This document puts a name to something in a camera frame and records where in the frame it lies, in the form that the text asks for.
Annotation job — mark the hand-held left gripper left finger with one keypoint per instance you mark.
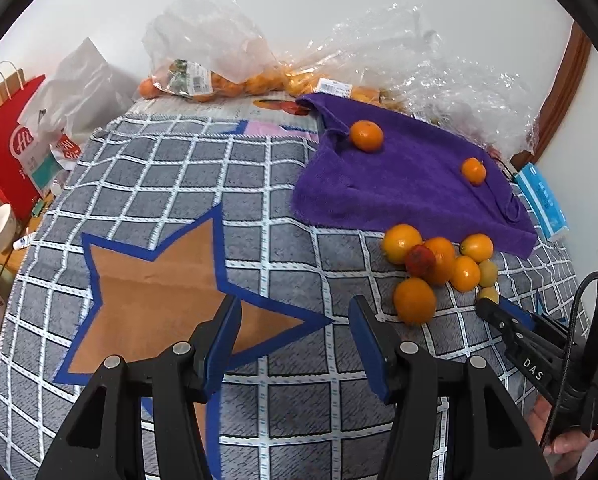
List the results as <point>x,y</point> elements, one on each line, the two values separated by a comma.
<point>224,342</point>

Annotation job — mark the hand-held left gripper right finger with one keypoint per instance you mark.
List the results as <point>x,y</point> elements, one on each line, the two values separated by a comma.
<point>366,345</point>

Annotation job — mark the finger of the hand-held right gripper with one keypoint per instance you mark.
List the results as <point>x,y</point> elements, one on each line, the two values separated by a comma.
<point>551,325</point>
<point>516,312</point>

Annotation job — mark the small yellow fruit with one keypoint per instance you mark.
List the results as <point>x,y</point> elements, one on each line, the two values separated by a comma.
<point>488,272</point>
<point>488,294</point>

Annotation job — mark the large orange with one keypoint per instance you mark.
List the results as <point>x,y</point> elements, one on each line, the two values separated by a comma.
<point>444,260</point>
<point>399,241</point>
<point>366,135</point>
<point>414,300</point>

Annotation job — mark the small orange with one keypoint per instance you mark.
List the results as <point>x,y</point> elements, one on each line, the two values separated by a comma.
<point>473,170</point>
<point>464,273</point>
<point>476,247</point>

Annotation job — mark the small red fruit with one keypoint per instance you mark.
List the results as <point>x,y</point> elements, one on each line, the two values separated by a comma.
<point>420,261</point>

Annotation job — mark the person's right hand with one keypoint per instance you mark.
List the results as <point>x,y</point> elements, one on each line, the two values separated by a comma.
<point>564,447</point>

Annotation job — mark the blue tissue pack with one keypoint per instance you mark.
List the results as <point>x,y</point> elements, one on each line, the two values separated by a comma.
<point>544,200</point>

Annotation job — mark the purple towel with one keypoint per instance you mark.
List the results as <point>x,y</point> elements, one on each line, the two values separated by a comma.
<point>404,185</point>

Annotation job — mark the grey checkered star blanket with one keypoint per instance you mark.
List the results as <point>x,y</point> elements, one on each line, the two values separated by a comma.
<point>279,185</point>

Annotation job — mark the clear crumpled plastic bag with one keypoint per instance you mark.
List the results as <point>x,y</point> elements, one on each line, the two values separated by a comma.
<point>469,100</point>

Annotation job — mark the small white tube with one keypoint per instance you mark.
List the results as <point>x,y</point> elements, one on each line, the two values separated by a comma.
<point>21,242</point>

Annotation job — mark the fruit print mat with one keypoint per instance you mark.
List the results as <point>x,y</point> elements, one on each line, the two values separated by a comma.
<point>219,108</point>

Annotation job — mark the red white packet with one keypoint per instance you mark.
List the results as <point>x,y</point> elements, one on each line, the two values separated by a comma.
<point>66,147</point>

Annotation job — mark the white teal packet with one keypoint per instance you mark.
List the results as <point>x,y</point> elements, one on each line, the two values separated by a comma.
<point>44,167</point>

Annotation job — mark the heap of bagged oranges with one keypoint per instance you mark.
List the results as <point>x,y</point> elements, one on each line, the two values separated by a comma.
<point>266,82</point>
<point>224,88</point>

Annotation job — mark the red paper bag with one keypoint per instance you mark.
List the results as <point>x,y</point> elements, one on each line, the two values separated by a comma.
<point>4,170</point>

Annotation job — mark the white opaque plastic bag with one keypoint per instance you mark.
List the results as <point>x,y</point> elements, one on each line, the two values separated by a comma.
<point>89,80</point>

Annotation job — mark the clear labelled plastic bag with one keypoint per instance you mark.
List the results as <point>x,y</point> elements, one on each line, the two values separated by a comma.
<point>369,45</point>

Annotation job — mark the translucent white plastic bag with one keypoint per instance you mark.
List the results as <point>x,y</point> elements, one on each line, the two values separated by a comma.
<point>214,40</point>

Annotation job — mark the wooden door frame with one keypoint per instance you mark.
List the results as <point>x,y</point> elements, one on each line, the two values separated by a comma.
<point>569,85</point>

